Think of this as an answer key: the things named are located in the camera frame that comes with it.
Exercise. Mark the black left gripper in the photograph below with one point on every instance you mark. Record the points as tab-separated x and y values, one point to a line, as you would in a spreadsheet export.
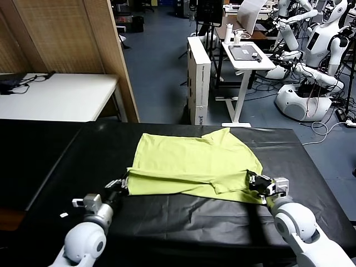
114	196

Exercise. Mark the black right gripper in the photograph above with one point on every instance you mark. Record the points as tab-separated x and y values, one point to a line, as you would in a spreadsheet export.
262	186

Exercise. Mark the yellow-green t-shirt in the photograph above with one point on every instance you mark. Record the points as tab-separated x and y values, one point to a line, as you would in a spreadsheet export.
189	158

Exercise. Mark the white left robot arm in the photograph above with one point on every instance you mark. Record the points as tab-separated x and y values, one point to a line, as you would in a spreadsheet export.
83	242

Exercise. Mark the black plastic table cover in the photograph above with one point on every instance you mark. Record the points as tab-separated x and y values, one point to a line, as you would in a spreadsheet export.
292	155

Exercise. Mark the black sneaker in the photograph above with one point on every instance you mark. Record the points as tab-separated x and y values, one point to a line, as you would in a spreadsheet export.
354	172

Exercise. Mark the white rectangular table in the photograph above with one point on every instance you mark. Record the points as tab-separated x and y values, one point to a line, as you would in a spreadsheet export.
64	94

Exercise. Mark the tall white cardboard box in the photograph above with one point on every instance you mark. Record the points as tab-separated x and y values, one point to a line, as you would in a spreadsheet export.
202	89

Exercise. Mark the white power strip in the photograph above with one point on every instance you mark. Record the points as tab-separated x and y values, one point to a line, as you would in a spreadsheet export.
351	121

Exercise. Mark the white adjustable side desk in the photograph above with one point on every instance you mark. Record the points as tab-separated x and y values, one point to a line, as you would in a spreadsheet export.
265	65

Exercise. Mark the black tripod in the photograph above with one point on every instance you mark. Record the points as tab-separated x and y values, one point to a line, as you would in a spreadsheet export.
347	103

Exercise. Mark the small black device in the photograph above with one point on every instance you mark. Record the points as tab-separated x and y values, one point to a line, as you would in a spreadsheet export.
256	57

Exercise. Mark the grey laptop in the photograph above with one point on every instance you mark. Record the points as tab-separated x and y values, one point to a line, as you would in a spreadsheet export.
242	53

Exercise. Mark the black power adapter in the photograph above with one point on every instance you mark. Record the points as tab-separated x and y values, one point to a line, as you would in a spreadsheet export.
7	92

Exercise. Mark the black pouch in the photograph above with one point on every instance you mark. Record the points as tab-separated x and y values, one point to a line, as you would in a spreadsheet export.
8	83

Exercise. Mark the brown desk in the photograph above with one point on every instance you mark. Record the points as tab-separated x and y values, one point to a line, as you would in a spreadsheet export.
260	34

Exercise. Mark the white humanoid robot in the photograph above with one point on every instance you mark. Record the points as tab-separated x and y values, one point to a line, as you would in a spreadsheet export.
320	39
290	37

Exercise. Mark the white bottle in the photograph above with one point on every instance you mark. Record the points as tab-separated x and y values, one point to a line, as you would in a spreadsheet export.
228	34

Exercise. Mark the black bin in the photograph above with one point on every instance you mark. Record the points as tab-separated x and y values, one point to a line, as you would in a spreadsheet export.
137	24

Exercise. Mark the white curved panel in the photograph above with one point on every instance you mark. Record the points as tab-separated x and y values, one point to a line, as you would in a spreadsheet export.
247	15

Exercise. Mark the black monitor on stand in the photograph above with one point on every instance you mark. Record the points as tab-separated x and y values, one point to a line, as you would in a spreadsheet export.
208	11

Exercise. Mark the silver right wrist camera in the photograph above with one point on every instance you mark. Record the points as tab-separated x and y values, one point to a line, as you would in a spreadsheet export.
279	186

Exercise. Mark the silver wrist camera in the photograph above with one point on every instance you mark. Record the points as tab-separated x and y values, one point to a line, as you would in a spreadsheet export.
279	186
91	201

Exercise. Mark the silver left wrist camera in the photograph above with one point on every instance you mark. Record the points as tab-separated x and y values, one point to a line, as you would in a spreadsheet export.
91	201

